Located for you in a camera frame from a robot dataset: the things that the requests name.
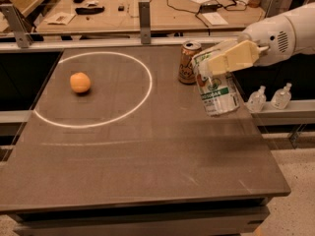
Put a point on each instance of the middle metal bracket post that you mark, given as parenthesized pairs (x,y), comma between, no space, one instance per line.
(145,21)

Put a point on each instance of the left metal bracket post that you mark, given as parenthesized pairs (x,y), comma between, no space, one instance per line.
(20,30)

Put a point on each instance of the white paper card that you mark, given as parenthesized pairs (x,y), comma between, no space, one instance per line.
(215,19)
(60,19)

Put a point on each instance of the silver green 7up can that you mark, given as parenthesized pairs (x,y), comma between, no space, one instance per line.
(215,83)

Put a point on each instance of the metal bracket post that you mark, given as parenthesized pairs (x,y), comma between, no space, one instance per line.
(145,21)
(273,8)
(20,30)

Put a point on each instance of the clear sanitizer bottle left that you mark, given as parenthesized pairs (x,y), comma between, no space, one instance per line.
(257,100)

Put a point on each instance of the clear sanitizer bottle right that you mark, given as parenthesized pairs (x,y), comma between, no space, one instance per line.
(282,97)

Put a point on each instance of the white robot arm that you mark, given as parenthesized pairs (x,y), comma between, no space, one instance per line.
(303,21)

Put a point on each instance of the right metal bracket post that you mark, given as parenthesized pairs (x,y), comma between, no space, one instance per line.
(273,8)

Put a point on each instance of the small black block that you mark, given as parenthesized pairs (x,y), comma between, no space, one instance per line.
(121,8)

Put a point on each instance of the black stapler tool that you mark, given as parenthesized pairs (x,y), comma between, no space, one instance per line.
(89,10)

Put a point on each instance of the white circle marking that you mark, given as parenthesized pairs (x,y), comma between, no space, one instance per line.
(120,85)

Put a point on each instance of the white paper card left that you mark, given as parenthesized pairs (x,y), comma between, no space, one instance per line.
(60,19)

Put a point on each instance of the wooden background desk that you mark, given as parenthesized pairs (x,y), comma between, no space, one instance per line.
(166,15)

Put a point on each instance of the white paper card right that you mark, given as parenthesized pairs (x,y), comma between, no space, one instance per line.
(215,19)

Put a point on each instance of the clear sanitizer bottle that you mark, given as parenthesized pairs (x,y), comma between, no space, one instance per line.
(282,97)
(257,100)

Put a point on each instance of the gold LaCroix can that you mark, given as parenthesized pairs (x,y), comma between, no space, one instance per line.
(185,72)

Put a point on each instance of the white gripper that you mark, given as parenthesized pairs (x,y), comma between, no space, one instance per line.
(272,40)

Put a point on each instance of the orange fruit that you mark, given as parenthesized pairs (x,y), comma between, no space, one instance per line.
(80,83)

